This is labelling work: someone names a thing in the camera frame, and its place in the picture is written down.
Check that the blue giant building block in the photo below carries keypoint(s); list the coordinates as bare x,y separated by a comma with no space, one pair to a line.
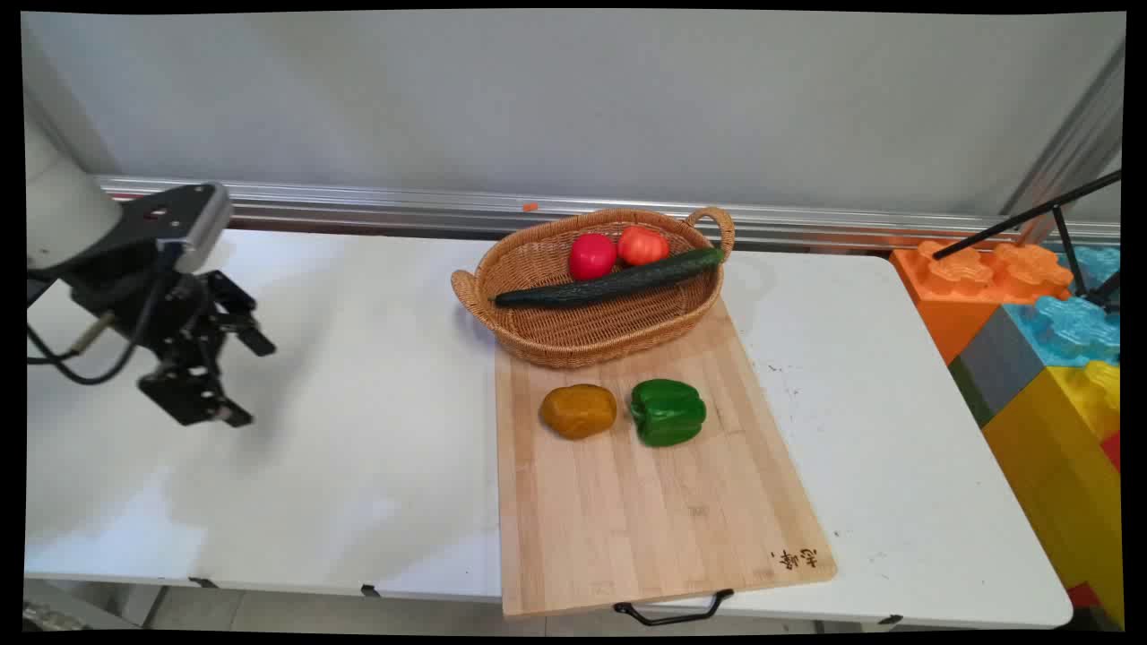
1075,318

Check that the grey giant building block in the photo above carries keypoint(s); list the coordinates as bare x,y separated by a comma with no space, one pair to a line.
999,363

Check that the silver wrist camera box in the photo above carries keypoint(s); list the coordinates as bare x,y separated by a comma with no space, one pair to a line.
184,222

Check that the red apple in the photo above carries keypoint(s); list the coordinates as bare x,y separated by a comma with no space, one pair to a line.
591,256

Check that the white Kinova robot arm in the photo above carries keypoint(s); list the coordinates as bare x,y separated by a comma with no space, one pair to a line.
59,210

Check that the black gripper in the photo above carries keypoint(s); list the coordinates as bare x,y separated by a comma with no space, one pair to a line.
148,309

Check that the dark green cucumber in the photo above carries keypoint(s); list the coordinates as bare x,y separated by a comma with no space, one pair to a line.
609,284

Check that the bamboo cutting board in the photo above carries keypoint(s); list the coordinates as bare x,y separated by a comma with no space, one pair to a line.
645,502

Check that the orange giant building block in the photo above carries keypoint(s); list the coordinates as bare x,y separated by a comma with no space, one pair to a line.
963,291

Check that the brown potato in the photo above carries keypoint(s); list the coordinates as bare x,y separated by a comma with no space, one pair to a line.
578,411

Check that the green bell pepper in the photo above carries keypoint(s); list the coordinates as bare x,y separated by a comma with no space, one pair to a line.
668,412

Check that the orange-red tomato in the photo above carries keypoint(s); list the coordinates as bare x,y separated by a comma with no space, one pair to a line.
642,245

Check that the yellow giant building block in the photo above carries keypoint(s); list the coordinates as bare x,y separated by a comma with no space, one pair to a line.
1066,466

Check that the aluminium frame rail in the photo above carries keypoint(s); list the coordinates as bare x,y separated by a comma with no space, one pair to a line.
538,213

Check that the red giant building block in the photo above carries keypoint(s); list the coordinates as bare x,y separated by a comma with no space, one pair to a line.
1111,448

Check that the woven wicker basket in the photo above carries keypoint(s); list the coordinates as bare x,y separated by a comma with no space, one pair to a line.
593,291

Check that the aluminium frame post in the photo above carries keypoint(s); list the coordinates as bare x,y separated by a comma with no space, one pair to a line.
1066,152

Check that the black tripod stand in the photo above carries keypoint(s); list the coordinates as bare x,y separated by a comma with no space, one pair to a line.
1057,233

